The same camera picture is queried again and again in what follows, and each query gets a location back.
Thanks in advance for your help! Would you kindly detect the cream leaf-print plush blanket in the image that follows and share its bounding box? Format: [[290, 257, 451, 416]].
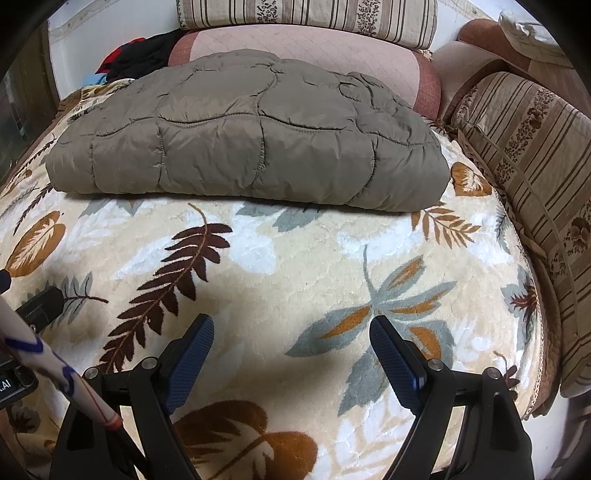
[[0, 78, 555, 480]]

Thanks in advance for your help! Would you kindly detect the black garment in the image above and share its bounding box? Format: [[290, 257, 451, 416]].
[[108, 31, 185, 81]]

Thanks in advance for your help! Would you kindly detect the brown and beige cushion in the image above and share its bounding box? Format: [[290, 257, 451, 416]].
[[431, 18, 568, 114]]

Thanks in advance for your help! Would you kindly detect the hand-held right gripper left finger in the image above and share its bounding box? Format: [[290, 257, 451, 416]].
[[48, 314, 215, 480]]

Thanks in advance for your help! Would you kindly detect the dark glass-front cabinet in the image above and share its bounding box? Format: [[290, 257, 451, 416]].
[[0, 28, 58, 185]]

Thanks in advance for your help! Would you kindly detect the pink quilted bolster cushion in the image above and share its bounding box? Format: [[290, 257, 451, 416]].
[[167, 21, 443, 116]]

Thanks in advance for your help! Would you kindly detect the white pillow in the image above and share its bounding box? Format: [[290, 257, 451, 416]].
[[499, 8, 574, 62]]

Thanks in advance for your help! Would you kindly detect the long striped floral cushion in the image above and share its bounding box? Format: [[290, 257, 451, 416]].
[[177, 0, 438, 51]]

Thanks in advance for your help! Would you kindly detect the white cable with blue marks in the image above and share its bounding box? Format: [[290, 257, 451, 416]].
[[0, 293, 148, 480]]

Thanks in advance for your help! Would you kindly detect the taupe quilted puffer jacket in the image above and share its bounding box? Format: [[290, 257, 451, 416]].
[[46, 50, 451, 213]]

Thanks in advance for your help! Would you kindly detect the wide striped floral cushion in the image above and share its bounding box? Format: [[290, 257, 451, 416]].
[[450, 71, 591, 400]]

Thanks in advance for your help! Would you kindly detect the red garment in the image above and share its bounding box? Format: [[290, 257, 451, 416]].
[[98, 39, 144, 71]]

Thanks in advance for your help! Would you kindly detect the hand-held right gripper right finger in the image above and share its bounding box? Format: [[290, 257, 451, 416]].
[[369, 315, 536, 480]]

